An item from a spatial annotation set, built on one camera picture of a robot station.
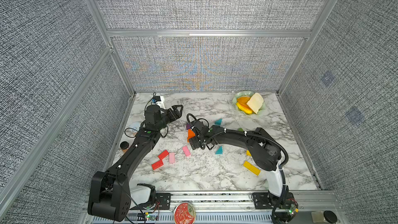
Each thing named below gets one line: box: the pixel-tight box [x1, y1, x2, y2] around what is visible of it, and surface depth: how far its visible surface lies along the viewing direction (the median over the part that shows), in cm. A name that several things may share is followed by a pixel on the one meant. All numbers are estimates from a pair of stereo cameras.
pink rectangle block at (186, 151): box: [182, 145, 191, 157], surface depth 92 cm
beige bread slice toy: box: [246, 92, 265, 115], surface depth 106 cm
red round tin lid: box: [173, 201, 196, 224], surface depth 69 cm
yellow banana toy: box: [236, 102, 253, 115], surface depth 108 cm
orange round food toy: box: [236, 96, 252, 110], surface depth 108 cm
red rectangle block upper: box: [158, 149, 170, 160], surface depth 90 cm
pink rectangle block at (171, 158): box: [168, 152, 176, 164], surface depth 87 cm
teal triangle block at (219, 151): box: [215, 145, 224, 155], surface depth 92 cm
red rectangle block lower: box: [151, 159, 164, 171], surface depth 86 cm
